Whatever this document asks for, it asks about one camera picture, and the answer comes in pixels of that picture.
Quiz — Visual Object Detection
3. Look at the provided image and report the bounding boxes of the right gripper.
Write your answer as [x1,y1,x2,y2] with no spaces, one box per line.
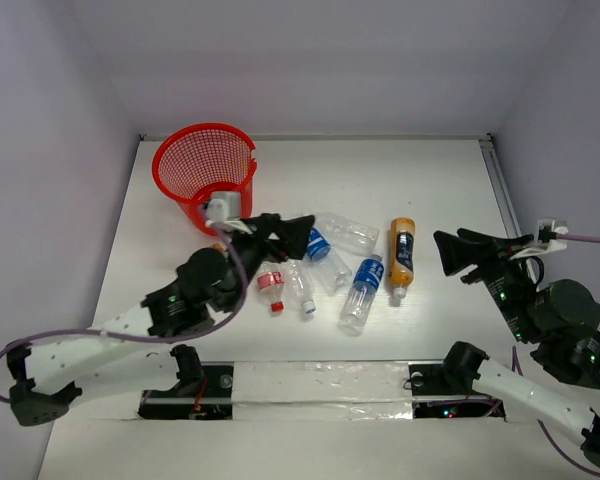
[430,225,537,339]

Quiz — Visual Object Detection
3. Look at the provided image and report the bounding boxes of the red label clear bottle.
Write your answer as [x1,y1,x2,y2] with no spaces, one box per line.
[256,262,285,314]

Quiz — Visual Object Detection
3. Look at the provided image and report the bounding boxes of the tall orange drink bottle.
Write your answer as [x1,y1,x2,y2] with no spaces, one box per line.
[388,217,416,306]

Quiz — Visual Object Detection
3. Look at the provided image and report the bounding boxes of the clear unlabelled bottle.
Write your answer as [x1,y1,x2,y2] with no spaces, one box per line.
[314,212,379,256]

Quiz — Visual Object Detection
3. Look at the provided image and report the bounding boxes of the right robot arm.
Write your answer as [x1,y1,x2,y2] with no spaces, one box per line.
[433,221,600,478]

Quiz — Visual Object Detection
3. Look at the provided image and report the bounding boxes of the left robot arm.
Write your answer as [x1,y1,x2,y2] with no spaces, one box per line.
[6,212,315,427]

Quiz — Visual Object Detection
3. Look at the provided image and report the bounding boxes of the clear bottle white cap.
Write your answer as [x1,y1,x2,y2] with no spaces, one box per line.
[284,260,316,316]

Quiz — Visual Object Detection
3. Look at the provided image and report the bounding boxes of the blue label bottle middle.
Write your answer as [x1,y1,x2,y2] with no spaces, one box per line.
[304,228,352,295]

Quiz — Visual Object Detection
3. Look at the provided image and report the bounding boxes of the blue label bottle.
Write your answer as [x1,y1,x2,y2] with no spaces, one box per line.
[338,254,384,336]
[304,228,352,295]

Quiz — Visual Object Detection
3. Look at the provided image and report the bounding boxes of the blue label bottle right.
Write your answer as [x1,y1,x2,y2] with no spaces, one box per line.
[338,254,384,336]

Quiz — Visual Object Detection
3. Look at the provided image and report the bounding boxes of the red plastic mesh basket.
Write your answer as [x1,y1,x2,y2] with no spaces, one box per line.
[152,123,257,235]

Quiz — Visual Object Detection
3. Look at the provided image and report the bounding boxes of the aluminium rail right edge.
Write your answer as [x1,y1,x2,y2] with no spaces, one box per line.
[478,134,521,237]

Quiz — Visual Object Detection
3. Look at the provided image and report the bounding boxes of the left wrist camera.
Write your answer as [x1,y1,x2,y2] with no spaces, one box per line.
[200,191,253,236]

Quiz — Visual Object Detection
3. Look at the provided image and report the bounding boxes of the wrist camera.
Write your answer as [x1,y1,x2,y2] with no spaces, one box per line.
[512,218,569,260]
[200,191,253,236]

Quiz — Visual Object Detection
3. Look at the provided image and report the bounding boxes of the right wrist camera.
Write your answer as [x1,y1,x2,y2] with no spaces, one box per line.
[512,218,569,260]

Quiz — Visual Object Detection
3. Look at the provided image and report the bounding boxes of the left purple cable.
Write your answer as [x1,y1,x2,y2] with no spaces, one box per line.
[0,227,249,404]

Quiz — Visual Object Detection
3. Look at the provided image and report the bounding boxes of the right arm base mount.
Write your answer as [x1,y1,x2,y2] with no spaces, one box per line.
[403,363,506,420]

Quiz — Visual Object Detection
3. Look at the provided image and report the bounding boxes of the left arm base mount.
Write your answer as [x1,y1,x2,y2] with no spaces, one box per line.
[138,363,234,421]

